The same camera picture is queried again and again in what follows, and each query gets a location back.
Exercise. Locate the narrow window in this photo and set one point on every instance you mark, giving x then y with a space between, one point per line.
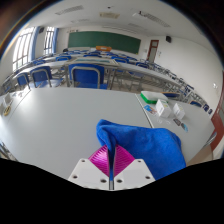
48 40

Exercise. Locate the red-brown door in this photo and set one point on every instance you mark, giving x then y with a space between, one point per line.
218 125

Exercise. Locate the group of blue chairs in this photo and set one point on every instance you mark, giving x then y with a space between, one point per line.
86 76

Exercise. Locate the brown door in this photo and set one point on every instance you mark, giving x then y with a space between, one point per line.
153 51

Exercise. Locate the small dark card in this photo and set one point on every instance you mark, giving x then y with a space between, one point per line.
177 122

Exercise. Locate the blue towel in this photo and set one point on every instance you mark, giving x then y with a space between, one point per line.
156 146

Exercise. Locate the blue printed card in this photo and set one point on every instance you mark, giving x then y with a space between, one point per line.
150 109

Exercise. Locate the large window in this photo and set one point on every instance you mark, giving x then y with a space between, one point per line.
22 48

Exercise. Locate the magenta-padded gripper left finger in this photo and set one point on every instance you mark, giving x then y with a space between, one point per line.
85 171

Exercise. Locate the group of ceiling lights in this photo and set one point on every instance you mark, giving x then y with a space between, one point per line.
70 10

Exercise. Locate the yellow round tape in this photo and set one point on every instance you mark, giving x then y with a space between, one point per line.
7 111

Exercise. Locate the orange lectern box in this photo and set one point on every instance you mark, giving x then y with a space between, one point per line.
103 48

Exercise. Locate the white packet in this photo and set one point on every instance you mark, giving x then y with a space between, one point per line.
6 100

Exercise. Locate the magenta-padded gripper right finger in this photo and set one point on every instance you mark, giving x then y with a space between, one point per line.
138 173

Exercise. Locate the black wall speaker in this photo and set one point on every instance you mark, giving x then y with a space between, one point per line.
168 39
41 30

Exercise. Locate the green and white flat box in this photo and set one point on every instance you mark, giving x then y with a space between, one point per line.
152 96

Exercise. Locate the small round blue sticker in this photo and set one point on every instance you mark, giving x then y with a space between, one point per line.
184 127

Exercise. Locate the green chalkboard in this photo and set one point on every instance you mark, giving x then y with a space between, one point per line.
103 41

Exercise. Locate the white carton box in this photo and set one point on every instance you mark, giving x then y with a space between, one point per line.
179 111
163 108

